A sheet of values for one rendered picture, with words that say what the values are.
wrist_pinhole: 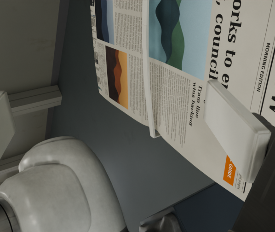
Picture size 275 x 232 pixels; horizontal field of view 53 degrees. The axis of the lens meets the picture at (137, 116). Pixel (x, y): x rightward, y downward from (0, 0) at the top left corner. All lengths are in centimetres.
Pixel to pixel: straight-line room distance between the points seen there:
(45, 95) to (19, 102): 43
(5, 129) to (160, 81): 23
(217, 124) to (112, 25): 30
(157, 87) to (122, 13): 12
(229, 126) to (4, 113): 13
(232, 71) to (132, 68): 18
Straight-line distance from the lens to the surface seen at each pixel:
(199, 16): 29
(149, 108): 38
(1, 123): 18
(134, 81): 41
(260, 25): 25
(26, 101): 489
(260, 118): 17
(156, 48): 36
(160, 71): 36
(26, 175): 51
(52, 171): 50
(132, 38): 40
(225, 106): 16
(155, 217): 65
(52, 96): 496
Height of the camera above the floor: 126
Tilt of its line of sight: 28 degrees down
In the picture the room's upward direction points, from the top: 107 degrees counter-clockwise
